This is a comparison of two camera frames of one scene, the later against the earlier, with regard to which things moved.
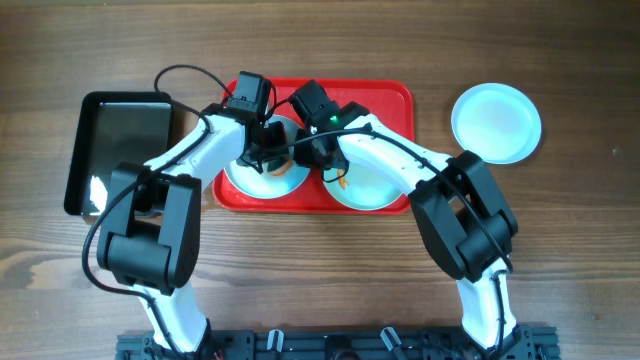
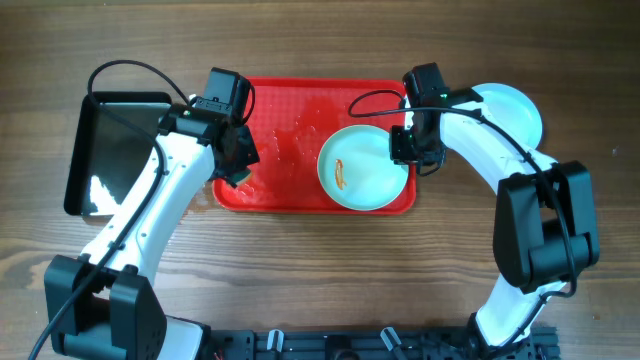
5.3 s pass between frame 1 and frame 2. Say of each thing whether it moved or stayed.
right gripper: moved
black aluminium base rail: stayed
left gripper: moved
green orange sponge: moved
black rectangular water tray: stayed
